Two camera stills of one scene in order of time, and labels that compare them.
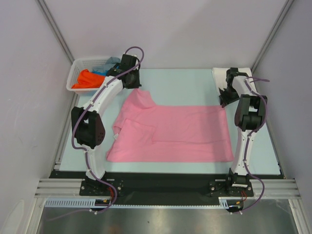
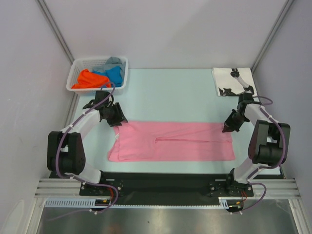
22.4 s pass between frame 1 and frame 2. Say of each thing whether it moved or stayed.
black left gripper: moved
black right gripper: moved
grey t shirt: stayed
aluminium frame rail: stayed
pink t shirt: moved
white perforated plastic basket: stayed
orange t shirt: stayed
